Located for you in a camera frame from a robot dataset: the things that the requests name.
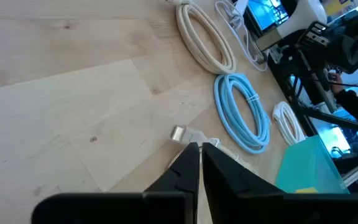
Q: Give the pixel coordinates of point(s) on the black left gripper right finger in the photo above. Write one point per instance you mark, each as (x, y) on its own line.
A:
(244, 202)

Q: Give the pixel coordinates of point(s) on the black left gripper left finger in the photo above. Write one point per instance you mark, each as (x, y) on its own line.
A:
(172, 205)

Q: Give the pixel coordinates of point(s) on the person's hand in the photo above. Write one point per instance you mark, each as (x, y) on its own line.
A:
(337, 83)

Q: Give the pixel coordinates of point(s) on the black laptop computer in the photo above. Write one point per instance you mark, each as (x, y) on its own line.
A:
(266, 12)

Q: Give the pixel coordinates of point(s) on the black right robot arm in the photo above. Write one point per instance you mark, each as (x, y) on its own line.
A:
(346, 49)

